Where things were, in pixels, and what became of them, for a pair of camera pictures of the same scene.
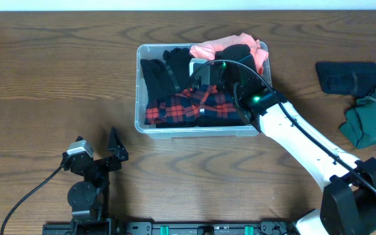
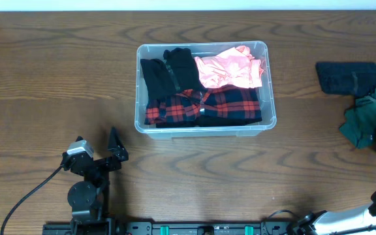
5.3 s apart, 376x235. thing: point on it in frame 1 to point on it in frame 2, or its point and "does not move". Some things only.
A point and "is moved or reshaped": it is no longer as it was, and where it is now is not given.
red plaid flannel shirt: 203,101 does not move
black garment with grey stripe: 170,76 does not move
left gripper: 118,156 does not move
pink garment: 207,49 is moved or reshaped
